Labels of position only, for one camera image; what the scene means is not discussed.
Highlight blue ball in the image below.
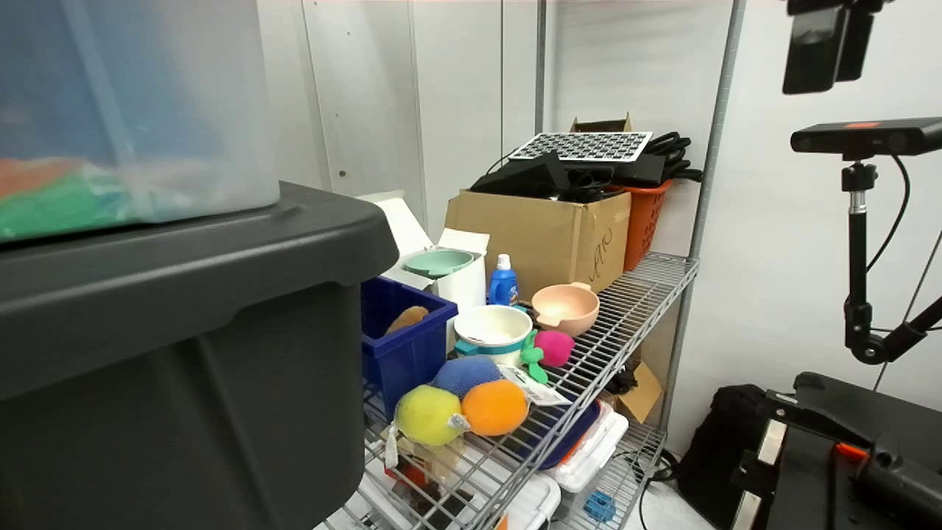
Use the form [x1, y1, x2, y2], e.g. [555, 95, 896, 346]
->
[434, 353, 506, 402]

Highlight white bowl with teal base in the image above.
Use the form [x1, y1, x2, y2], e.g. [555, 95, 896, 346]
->
[452, 303, 538, 368]

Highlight white plastic case orange insert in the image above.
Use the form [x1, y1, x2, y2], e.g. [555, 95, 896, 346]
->
[541, 402, 630, 494]

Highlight pink bowl with handles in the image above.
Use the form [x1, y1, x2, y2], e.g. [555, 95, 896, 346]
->
[531, 281, 605, 338]

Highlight small brown cardboard box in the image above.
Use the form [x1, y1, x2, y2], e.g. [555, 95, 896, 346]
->
[606, 362, 666, 427]

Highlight black camera stand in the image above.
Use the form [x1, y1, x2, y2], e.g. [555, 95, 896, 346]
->
[836, 157, 942, 368]

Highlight pink plush toy green leaves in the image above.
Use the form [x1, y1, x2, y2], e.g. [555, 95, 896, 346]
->
[519, 328, 577, 390]

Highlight blue plastic storage box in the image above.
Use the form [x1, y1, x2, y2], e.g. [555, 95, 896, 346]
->
[359, 278, 463, 416]

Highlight grey keypad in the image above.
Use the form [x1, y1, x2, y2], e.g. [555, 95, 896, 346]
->
[509, 126, 655, 169]

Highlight black camera bar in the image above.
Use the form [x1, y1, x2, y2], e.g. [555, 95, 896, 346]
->
[790, 116, 942, 159]

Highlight orange ball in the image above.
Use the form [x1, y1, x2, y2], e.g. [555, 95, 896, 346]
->
[460, 378, 532, 440]

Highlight small blue round toy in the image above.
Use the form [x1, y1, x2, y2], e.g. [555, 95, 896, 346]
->
[580, 489, 618, 528]

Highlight black perforated table board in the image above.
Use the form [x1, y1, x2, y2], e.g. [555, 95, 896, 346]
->
[730, 372, 942, 530]

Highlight green silicone lid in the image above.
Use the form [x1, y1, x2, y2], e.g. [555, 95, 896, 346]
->
[397, 249, 482, 281]

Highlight dark blue cloth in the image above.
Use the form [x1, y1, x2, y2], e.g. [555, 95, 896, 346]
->
[538, 399, 605, 471]

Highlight dark grey storage tote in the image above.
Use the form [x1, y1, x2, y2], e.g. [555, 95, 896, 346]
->
[0, 181, 404, 530]

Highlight metal wire shelf rack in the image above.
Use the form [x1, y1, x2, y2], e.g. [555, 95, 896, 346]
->
[313, 0, 747, 530]

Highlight white open carton box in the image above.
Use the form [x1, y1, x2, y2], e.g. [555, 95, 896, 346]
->
[363, 191, 491, 316]

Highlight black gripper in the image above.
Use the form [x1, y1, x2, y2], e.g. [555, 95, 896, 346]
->
[780, 0, 893, 97]

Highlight brown bread-shaped plush doll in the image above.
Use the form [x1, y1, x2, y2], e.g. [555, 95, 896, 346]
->
[384, 303, 434, 338]

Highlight orange black clamp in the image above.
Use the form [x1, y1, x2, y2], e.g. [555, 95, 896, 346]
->
[834, 440, 877, 478]

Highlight black backpack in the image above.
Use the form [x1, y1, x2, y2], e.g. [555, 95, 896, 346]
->
[674, 384, 802, 530]

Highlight blue bottle white cap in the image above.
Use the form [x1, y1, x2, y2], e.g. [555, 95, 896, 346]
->
[485, 251, 521, 309]

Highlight yellow ball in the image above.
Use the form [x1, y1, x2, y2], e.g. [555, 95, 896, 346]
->
[396, 384, 466, 452]

